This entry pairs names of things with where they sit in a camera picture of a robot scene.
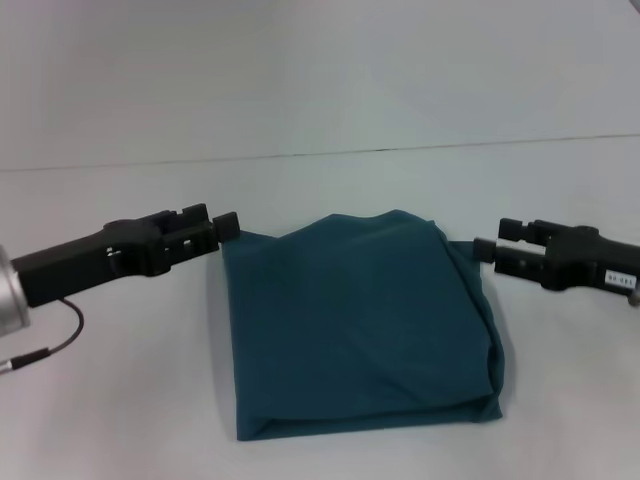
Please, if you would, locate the teal t-shirt with FREE print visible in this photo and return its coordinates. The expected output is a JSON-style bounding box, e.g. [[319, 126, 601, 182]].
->
[[219, 209, 506, 443]]

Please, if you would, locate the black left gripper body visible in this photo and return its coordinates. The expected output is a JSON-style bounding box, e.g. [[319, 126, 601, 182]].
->
[[10, 216, 174, 308]]

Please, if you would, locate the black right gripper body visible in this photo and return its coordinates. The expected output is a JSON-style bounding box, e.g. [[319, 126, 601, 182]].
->
[[542, 224, 640, 301]]

